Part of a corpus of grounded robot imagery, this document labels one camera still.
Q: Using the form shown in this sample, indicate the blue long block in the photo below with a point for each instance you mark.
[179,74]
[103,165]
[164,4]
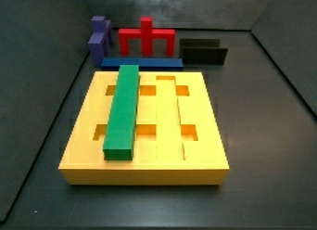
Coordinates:
[146,64]

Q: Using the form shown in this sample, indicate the yellow slotted board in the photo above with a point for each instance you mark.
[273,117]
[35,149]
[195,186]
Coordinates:
[178,148]

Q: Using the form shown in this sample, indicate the green long block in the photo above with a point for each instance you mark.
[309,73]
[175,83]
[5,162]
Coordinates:
[118,146]

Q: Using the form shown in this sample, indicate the black block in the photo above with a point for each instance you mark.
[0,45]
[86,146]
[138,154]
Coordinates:
[202,52]

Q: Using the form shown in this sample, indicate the red comb-shaped block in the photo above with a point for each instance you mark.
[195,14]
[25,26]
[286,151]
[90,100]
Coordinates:
[147,33]

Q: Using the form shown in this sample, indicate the purple block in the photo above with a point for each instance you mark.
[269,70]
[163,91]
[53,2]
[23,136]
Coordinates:
[100,39]

